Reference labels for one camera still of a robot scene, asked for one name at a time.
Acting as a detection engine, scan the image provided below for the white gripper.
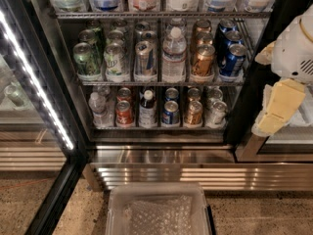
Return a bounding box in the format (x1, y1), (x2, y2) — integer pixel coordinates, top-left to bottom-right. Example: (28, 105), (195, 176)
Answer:
(251, 15), (313, 137)

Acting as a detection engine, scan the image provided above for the red coke can front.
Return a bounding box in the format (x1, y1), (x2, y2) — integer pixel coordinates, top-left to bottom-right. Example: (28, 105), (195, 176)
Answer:
(115, 101), (134, 125)

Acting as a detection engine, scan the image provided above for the red coke can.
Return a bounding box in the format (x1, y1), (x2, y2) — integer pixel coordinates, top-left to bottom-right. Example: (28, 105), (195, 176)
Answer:
(115, 101), (134, 125)
(116, 87), (132, 103)

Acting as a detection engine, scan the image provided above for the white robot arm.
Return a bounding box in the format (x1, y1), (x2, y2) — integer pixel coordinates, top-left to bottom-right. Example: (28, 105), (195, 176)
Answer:
(251, 6), (313, 137)

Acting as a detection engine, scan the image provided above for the blue pepsi can middle front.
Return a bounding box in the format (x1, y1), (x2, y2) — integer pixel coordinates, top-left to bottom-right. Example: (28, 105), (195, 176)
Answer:
(219, 43), (246, 77)

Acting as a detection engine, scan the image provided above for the silver can bottom rear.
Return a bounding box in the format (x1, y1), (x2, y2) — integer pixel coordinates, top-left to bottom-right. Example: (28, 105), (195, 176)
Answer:
(206, 87), (223, 102)

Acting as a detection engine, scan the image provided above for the silver can bottom front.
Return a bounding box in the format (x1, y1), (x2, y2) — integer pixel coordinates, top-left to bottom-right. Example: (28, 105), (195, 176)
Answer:
(205, 101), (227, 127)

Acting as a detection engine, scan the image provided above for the gold can middle front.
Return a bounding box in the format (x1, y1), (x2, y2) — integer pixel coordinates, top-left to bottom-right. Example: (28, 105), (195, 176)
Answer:
(191, 44), (215, 76)

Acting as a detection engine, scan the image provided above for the gold can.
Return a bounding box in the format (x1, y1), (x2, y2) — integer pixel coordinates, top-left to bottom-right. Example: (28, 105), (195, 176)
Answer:
(187, 87), (201, 102)
(191, 44), (215, 76)
(184, 101), (202, 125)

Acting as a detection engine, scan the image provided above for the gold can bottom rear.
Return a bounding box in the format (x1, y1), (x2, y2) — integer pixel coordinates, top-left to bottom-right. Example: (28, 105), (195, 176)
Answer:
(187, 87), (201, 102)

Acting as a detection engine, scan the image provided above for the gold can bottom front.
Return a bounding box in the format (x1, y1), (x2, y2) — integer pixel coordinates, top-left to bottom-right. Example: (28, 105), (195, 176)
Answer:
(184, 101), (202, 125)

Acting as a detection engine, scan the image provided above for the blue pepsi can bottom rear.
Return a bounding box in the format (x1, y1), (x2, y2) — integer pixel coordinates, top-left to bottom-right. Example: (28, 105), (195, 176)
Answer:
(164, 87), (179, 102)

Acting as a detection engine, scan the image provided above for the clear water bottle middle shelf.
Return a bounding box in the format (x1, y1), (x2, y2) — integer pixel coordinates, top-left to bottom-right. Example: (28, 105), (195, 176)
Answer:
(161, 27), (187, 83)

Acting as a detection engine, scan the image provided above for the clear water bottle shelf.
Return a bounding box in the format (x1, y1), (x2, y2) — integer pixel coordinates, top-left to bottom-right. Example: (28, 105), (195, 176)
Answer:
(161, 27), (187, 83)
(88, 92), (111, 127)

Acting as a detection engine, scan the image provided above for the blue pepsi can bottom front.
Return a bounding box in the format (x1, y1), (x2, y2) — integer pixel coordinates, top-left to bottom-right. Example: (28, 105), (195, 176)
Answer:
(162, 101), (179, 124)

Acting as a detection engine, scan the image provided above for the silver red bull can front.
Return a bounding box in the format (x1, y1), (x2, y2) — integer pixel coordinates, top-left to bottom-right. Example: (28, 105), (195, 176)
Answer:
(135, 41), (155, 76)

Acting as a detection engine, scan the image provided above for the red coke can rear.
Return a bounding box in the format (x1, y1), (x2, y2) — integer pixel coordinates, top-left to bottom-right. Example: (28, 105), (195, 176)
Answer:
(116, 87), (132, 103)

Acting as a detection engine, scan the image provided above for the white 7up can front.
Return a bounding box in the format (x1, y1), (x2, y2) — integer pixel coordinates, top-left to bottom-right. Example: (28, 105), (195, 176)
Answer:
(104, 43), (126, 76)

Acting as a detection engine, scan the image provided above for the clear water bottle bottom shelf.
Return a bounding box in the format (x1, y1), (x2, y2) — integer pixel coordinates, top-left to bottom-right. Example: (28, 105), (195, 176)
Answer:
(88, 92), (111, 127)

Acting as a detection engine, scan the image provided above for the green can middle front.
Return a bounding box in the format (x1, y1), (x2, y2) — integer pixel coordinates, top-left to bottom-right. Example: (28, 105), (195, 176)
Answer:
(73, 42), (101, 78)

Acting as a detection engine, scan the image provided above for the glass fridge door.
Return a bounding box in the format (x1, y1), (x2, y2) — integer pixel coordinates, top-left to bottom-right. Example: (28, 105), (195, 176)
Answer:
(0, 0), (87, 235)

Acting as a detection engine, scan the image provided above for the dark soda bottle white cap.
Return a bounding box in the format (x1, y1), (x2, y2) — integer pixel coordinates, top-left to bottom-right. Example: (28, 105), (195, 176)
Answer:
(139, 90), (157, 128)

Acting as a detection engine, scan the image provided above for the clear plastic bin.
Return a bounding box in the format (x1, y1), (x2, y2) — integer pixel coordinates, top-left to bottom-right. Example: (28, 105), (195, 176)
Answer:
(105, 182), (212, 235)

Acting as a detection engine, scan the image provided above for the middle wire shelf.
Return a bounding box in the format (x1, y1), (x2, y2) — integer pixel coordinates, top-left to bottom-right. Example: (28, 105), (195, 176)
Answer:
(79, 81), (244, 87)

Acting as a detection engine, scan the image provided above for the wire shelf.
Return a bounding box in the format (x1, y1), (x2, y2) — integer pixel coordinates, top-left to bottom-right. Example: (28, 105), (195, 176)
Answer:
(52, 11), (271, 20)
(79, 81), (244, 87)

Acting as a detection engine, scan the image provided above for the upper wire shelf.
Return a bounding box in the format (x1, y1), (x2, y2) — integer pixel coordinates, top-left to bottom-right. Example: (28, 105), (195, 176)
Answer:
(52, 11), (271, 20)

